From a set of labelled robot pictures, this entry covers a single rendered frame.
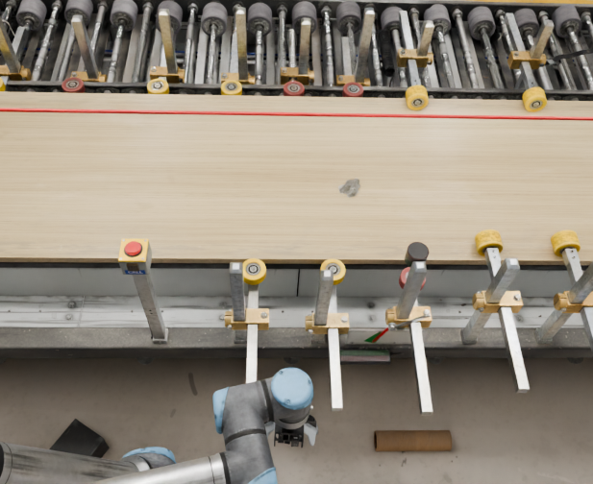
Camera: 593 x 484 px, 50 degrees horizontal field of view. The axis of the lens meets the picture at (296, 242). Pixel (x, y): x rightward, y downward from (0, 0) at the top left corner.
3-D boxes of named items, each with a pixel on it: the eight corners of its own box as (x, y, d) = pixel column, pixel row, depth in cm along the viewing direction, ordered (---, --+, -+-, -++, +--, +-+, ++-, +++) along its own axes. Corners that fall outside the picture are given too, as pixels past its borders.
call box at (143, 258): (150, 277, 169) (145, 260, 163) (123, 276, 169) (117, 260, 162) (153, 254, 173) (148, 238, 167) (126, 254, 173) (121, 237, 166)
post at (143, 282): (167, 343, 206) (145, 271, 169) (152, 343, 206) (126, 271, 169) (168, 330, 209) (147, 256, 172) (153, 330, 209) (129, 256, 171)
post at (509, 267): (473, 343, 212) (521, 267, 172) (462, 343, 211) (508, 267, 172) (471, 333, 214) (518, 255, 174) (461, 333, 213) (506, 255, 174)
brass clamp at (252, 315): (268, 331, 199) (268, 324, 195) (225, 331, 198) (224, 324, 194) (268, 314, 202) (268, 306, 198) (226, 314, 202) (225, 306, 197)
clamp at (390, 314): (429, 327, 200) (432, 321, 196) (385, 327, 199) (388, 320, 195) (426, 312, 203) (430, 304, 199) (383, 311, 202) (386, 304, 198)
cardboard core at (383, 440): (453, 447, 253) (378, 447, 252) (448, 453, 260) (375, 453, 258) (450, 427, 258) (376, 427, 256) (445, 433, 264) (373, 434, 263)
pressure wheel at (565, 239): (579, 241, 199) (552, 248, 202) (582, 253, 205) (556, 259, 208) (574, 225, 202) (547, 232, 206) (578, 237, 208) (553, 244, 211)
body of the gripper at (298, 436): (272, 447, 158) (273, 431, 148) (274, 413, 163) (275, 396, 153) (303, 448, 158) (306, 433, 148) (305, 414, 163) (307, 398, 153)
